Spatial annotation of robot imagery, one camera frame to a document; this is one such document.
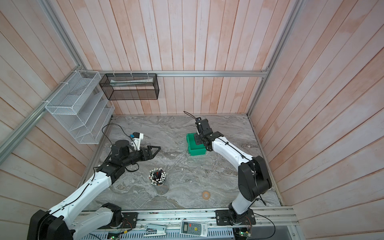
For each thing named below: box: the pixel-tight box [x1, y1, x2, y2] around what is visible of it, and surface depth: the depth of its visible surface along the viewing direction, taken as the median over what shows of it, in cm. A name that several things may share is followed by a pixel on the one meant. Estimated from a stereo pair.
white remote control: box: [180, 220, 208, 238], surface depth 71 cm
